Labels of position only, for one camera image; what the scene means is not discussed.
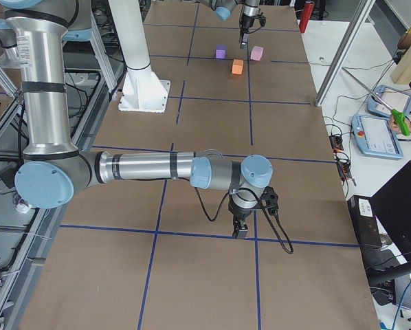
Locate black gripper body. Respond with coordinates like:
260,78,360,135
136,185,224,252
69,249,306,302
239,13,256,34
228,193,259,223

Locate orange foam cube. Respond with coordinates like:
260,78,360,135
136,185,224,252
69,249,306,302
232,58,244,75

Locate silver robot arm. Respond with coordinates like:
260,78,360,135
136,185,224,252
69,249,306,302
3,1,278,239
197,0,267,49

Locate person's hand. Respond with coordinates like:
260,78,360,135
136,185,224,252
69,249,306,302
389,115,401,133

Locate pink foam cube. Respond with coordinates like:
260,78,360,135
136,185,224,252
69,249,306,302
250,45,264,61

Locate purple foam cube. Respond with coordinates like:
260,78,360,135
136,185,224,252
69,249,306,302
215,45,227,59

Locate red bottle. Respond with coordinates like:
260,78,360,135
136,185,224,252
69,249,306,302
299,1,315,34

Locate brown paper table cover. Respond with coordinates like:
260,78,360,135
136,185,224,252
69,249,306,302
19,2,379,329

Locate black box device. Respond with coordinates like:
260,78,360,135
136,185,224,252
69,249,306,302
347,195,382,250

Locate near blue teach pendant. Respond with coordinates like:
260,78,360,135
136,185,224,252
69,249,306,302
351,114,403,160

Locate blue teach pendant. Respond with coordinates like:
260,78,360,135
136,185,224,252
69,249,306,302
367,85,411,118
351,114,403,160

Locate black laptop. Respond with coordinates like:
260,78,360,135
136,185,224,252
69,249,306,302
368,160,411,285

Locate far blue teach pendant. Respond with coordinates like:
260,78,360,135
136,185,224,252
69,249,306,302
367,85,411,118

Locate green grabber tool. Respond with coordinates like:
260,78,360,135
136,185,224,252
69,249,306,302
342,67,410,136

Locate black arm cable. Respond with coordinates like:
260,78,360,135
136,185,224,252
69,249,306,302
192,187,294,255

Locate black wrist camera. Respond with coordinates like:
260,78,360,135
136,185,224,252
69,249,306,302
260,186,279,216

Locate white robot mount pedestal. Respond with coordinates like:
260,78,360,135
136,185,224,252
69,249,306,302
109,0,170,113

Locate aluminium frame post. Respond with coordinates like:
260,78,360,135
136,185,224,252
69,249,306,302
315,0,376,107

